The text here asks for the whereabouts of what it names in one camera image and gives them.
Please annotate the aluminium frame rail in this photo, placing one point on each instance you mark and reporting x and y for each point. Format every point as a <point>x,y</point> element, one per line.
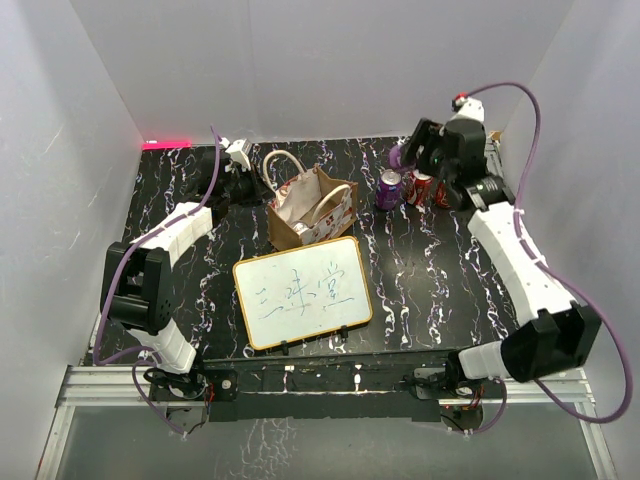
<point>103,429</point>

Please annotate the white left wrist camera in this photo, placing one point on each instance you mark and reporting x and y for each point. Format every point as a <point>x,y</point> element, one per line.
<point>238,151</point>

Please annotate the purple soda can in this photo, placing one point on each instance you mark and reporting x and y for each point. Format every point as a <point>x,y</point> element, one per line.
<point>300,228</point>
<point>389,190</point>
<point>397,160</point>

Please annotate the red cola can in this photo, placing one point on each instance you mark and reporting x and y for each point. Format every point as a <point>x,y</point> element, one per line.
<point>441,196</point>
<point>417,188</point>

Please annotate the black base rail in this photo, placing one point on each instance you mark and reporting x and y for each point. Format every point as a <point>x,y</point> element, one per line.
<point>402,384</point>

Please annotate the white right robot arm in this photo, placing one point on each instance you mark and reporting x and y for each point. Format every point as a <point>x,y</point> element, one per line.
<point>555,333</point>

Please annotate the printed canvas tote bag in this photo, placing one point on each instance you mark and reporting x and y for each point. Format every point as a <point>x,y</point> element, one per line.
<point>327,205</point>

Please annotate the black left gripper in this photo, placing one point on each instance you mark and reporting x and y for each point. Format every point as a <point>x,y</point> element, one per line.
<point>261,192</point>

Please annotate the yellow framed whiteboard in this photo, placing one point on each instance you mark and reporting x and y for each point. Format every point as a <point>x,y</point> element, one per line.
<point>294,295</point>

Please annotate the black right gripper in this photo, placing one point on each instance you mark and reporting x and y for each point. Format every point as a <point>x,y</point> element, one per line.
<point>427,136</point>

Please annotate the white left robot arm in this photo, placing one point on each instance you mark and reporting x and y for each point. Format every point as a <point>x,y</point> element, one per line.
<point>137,288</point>

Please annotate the pink tape strip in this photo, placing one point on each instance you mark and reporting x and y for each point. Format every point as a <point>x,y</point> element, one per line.
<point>162,145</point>

